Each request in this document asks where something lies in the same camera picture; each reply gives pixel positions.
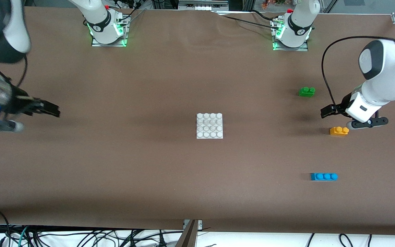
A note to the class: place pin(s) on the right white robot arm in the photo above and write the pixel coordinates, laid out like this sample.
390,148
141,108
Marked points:
98,20

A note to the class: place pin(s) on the orange colourful clutter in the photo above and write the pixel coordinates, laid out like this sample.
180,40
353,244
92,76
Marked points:
273,3

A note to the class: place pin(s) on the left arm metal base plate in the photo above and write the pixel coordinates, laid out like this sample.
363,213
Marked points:
300,49

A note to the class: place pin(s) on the dark slanted post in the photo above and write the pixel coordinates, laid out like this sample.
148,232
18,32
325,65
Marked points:
188,236

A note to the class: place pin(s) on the white studded base plate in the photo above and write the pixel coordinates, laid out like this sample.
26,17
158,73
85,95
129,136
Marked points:
209,126

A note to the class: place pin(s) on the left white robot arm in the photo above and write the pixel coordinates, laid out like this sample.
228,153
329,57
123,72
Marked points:
389,75

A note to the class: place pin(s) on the yellow two-stud block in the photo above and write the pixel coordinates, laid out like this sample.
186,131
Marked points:
338,131

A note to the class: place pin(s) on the green two-stud block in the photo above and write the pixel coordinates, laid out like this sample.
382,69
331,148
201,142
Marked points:
306,92

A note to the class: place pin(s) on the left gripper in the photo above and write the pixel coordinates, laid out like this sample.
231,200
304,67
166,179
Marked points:
342,106

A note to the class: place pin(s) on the blue three-stud block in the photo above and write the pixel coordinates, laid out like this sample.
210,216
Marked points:
324,176

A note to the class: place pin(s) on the aluminium frame bar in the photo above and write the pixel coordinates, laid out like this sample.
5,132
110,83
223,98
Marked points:
202,5

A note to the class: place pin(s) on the silver metal bracket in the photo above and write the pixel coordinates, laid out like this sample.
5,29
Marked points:
199,223

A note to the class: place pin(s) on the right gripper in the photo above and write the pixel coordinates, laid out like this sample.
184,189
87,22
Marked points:
20,104

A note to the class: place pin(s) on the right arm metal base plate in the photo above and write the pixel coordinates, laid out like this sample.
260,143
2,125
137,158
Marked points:
110,44

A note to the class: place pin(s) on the brown table cover sheet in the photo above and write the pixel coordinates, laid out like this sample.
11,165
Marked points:
197,188

